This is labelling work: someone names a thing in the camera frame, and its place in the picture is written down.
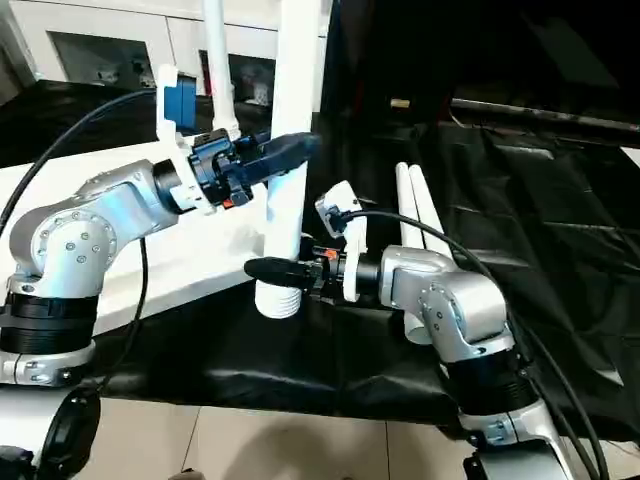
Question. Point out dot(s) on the small yellow label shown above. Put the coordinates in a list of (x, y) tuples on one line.
[(400, 103)]

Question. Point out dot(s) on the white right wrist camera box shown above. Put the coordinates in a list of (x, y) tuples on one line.
[(345, 235)]

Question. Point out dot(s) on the white glass-door cabinet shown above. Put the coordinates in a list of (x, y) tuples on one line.
[(90, 25)]

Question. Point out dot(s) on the black table mat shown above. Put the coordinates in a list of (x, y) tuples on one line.
[(560, 260)]

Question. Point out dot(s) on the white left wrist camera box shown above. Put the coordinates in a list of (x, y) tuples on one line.
[(180, 130)]

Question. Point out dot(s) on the black fabric backdrop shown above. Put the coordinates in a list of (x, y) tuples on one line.
[(490, 45)]

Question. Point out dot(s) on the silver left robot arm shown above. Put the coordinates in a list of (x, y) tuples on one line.
[(80, 250)]

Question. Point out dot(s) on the white plastic table top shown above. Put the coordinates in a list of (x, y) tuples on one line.
[(190, 250)]

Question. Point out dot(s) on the silver metal rod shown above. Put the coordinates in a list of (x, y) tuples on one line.
[(545, 112)]

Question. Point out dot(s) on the white plastic table leg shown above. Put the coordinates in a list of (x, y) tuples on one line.
[(428, 210), (407, 195), (218, 70), (295, 80)]

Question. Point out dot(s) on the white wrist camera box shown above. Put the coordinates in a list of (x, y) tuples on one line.
[(345, 235), (180, 130)]

